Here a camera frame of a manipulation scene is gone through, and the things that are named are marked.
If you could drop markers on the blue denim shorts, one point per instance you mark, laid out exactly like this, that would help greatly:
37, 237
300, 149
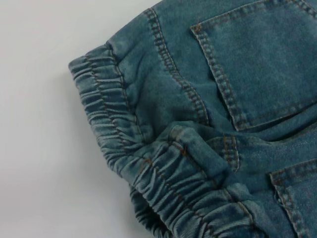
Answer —
223, 99

